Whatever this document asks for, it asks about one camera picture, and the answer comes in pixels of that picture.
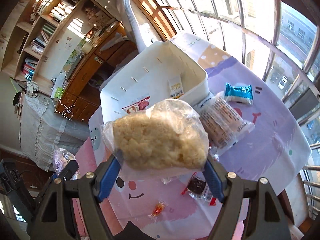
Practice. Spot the white lace covered furniture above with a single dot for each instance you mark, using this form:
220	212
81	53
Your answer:
42	129

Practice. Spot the metal window security bars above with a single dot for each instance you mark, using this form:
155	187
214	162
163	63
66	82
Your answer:
277	40

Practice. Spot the small white yellow packet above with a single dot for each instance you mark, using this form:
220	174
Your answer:
176	87

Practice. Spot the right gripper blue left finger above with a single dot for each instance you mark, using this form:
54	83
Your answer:
107	172

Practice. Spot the blue white candy packet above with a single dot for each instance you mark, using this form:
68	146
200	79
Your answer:
240	94

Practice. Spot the white office chair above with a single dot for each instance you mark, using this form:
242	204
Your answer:
137	26

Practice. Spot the white mug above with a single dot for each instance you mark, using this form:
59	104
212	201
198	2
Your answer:
86	48

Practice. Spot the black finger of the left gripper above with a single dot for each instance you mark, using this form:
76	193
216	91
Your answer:
69	172

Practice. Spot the wooden desk with drawers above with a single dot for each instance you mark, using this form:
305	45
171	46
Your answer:
81	97

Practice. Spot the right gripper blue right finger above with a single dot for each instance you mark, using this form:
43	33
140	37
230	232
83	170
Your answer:
214	173

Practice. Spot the white plastic storage bin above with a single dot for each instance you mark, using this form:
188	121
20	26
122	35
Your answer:
149	74

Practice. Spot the green tissue box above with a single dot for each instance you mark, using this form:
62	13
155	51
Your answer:
57	93

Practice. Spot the red white snack packet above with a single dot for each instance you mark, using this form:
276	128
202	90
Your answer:
137	105

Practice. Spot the wooden bookshelf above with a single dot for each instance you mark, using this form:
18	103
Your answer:
39	36

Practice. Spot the dark brownie clear packet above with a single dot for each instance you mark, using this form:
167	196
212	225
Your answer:
198	189

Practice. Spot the small orange candy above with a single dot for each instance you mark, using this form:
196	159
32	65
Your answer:
158	209

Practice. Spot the bag of puffed rice cake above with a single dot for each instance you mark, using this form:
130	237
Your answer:
166	140

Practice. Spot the long white snack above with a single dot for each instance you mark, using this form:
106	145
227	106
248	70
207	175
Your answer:
224	125

